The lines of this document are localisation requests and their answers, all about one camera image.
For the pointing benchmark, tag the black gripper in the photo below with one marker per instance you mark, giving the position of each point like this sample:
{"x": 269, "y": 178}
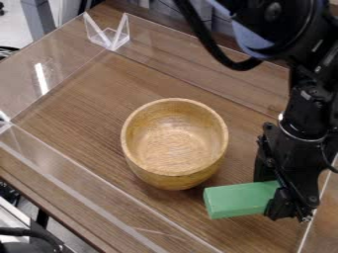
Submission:
{"x": 293, "y": 162}

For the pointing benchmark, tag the green rectangular block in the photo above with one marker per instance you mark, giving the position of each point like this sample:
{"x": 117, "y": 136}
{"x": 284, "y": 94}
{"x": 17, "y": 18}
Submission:
{"x": 237, "y": 200}

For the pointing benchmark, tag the brown wooden bowl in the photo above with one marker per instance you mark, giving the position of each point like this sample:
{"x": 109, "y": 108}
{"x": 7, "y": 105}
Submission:
{"x": 174, "y": 141}

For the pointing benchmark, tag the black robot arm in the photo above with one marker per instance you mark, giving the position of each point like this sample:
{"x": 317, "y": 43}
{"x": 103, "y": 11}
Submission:
{"x": 293, "y": 31}

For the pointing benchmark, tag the black table clamp mount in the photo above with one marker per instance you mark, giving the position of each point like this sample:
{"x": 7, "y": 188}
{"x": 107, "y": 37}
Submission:
{"x": 42, "y": 242}

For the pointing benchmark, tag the clear acrylic corner bracket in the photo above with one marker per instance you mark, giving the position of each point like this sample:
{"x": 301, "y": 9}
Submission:
{"x": 109, "y": 38}

